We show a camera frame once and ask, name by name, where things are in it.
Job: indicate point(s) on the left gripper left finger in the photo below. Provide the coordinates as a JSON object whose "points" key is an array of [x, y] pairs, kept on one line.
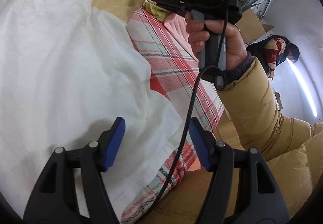
{"points": [[70, 188]]}

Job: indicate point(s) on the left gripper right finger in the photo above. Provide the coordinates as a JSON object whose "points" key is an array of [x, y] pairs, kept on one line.
{"points": [[259, 199]]}

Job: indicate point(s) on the white and yellow shirt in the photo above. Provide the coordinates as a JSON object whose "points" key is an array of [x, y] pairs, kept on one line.
{"points": [[68, 70]]}

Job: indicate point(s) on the red pink yellow clothes pile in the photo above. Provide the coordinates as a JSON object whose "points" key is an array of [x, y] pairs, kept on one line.
{"points": [[174, 23]]}

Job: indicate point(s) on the person in dark clothes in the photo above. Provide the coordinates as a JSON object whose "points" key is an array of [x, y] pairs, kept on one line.
{"points": [[273, 51]]}

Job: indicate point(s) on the person's right hand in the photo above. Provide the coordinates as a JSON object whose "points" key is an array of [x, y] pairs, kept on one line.
{"points": [[199, 33]]}

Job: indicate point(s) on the mustard yellow jacket torso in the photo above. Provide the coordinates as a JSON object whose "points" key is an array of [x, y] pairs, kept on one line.
{"points": [[296, 172]]}

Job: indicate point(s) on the brown cardboard box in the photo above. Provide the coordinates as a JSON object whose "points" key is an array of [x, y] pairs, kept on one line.
{"points": [[251, 28]]}

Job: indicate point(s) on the mustard yellow jacket sleeve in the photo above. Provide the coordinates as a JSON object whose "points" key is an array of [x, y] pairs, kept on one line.
{"points": [[251, 104]]}

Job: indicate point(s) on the red plaid bed blanket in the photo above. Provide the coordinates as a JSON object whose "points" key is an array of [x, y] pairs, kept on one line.
{"points": [[173, 70]]}

